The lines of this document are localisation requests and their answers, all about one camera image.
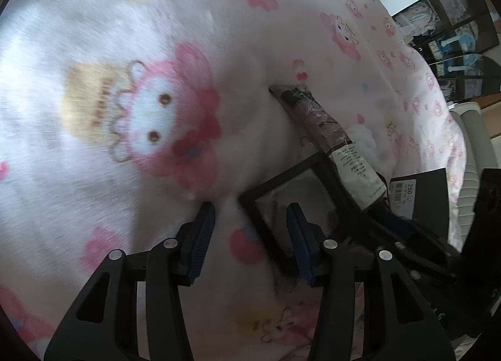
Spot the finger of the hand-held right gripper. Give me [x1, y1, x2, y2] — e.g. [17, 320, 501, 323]
[319, 154, 457, 280]
[372, 208, 463, 268]

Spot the pink floral cream tube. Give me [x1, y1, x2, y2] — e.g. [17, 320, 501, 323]
[269, 84, 390, 211]

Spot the grey white sofa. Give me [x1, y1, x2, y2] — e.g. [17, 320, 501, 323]
[448, 101, 494, 252]

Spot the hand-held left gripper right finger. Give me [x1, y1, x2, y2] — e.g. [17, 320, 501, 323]
[286, 202, 457, 361]

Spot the pink printed blanket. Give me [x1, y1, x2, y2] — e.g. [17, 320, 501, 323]
[0, 0, 470, 361]

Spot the black storage box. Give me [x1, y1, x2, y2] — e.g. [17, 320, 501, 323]
[238, 153, 355, 268]

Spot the dark display shelf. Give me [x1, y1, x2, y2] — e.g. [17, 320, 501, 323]
[391, 0, 501, 100]

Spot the white fluffy plush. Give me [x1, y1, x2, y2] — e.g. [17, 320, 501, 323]
[346, 122, 380, 174]

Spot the black box lid white label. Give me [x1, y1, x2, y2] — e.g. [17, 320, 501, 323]
[389, 169, 449, 242]

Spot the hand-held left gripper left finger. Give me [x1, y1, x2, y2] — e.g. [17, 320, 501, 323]
[44, 201, 217, 361]

